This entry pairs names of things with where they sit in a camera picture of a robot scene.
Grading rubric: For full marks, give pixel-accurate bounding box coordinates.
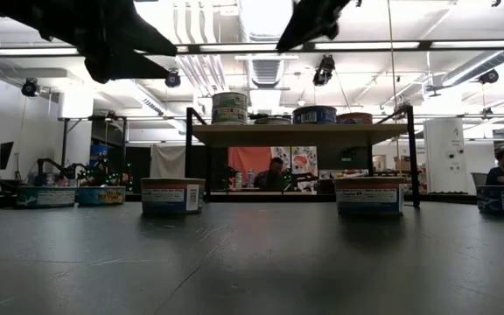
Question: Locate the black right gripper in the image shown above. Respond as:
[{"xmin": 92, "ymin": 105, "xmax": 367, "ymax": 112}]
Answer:
[{"xmin": 276, "ymin": 0, "xmax": 353, "ymax": 53}]

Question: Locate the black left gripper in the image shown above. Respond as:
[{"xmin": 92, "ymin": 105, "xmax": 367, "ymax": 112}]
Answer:
[{"xmin": 37, "ymin": 0, "xmax": 178, "ymax": 84}]

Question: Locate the dark blue barcode can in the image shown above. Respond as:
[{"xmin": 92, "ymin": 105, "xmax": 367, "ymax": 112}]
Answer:
[{"xmin": 292, "ymin": 105, "xmax": 338, "ymax": 125}]

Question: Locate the tuna can with silver lid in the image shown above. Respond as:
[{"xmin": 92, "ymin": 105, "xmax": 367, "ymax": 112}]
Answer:
[{"xmin": 254, "ymin": 115, "xmax": 292, "ymax": 126}]

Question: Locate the Wild Planet blue can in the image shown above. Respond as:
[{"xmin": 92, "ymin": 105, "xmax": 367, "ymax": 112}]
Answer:
[{"xmin": 336, "ymin": 112, "xmax": 374, "ymax": 125}]

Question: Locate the gold lid red blue can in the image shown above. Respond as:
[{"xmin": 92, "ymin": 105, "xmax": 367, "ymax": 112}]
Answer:
[
  {"xmin": 333, "ymin": 176, "xmax": 405, "ymax": 216},
  {"xmin": 140, "ymin": 177, "xmax": 207, "ymax": 215}
]

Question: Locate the teal label fish can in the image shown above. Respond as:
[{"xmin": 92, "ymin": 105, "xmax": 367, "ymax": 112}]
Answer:
[
  {"xmin": 76, "ymin": 185, "xmax": 127, "ymax": 207},
  {"xmin": 15, "ymin": 185, "xmax": 77, "ymax": 209}
]

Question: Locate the dark blue fish can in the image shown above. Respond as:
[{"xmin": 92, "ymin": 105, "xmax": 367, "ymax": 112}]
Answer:
[{"xmin": 475, "ymin": 185, "xmax": 504, "ymax": 215}]

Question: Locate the blue storage bin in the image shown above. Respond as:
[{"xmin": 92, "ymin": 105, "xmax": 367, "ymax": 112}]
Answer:
[{"xmin": 89, "ymin": 143, "xmax": 114, "ymax": 161}]

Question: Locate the white hanging cloth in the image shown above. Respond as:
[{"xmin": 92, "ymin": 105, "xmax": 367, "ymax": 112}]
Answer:
[{"xmin": 150, "ymin": 143, "xmax": 186, "ymax": 179}]

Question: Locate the colourful floral poster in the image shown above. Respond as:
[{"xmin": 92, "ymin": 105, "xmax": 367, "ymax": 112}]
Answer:
[{"xmin": 271, "ymin": 145, "xmax": 319, "ymax": 176}]

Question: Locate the orange backdrop cloth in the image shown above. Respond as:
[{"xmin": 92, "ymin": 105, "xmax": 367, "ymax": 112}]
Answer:
[{"xmin": 227, "ymin": 146, "xmax": 275, "ymax": 190}]

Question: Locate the black monitor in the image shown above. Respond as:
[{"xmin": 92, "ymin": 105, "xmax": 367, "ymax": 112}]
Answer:
[{"xmin": 0, "ymin": 140, "xmax": 16, "ymax": 172}]

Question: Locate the grey chair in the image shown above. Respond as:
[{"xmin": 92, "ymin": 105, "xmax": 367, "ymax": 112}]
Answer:
[{"xmin": 470, "ymin": 171, "xmax": 489, "ymax": 190}]

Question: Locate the black ceiling camera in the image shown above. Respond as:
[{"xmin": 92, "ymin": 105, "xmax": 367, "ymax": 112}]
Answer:
[
  {"xmin": 20, "ymin": 78, "xmax": 41, "ymax": 98},
  {"xmin": 164, "ymin": 69, "xmax": 182, "ymax": 89},
  {"xmin": 478, "ymin": 68, "xmax": 501, "ymax": 86},
  {"xmin": 312, "ymin": 53, "xmax": 337, "ymax": 88}
]

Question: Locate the white ceiling air duct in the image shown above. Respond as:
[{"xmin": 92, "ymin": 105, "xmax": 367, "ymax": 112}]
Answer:
[{"xmin": 238, "ymin": 0, "xmax": 300, "ymax": 88}]

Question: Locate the black overhead frame beam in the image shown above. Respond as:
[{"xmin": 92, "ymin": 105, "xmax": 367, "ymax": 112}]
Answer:
[{"xmin": 0, "ymin": 39, "xmax": 504, "ymax": 57}]

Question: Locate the wooden shelf with black frame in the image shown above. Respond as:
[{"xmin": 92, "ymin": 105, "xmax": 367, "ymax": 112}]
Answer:
[{"xmin": 185, "ymin": 103, "xmax": 422, "ymax": 209}]

